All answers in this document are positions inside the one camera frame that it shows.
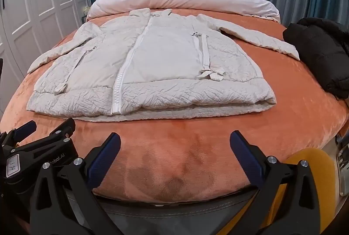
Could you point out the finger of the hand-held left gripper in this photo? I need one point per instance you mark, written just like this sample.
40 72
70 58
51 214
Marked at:
65 128
26 128

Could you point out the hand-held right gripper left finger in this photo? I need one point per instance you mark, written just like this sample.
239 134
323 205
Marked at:
105 158

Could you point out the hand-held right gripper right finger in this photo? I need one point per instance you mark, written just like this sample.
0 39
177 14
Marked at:
245 158

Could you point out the white quilted jacket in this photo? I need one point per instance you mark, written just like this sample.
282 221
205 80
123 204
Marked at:
163 60

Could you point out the orange plush blanket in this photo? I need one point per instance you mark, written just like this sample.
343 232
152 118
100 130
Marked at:
174 147

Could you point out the grey bed base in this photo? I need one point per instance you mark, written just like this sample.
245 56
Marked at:
169 218

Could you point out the white wardrobe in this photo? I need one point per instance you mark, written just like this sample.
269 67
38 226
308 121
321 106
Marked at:
27 5

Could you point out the black puffer jacket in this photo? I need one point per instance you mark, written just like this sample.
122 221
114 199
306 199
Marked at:
321 52

